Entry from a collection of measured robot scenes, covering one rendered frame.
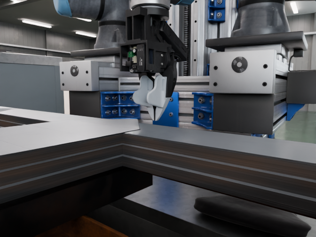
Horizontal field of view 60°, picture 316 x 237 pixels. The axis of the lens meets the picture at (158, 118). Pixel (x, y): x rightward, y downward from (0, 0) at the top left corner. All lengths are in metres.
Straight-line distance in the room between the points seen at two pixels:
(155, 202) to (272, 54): 0.38
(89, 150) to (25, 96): 0.97
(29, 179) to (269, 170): 0.23
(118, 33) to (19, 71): 0.50
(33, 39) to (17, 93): 12.37
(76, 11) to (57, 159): 0.70
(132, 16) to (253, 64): 0.26
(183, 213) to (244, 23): 0.48
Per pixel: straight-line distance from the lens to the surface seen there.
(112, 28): 0.98
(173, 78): 0.53
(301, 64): 11.27
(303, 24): 11.44
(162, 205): 0.58
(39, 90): 1.32
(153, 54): 0.51
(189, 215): 0.55
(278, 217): 0.52
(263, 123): 0.64
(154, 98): 0.53
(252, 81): 0.61
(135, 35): 0.52
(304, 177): 0.27
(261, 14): 0.76
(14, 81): 1.28
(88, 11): 0.98
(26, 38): 13.45
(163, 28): 0.55
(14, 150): 0.31
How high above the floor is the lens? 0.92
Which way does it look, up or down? 7 degrees down
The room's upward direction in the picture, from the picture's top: straight up
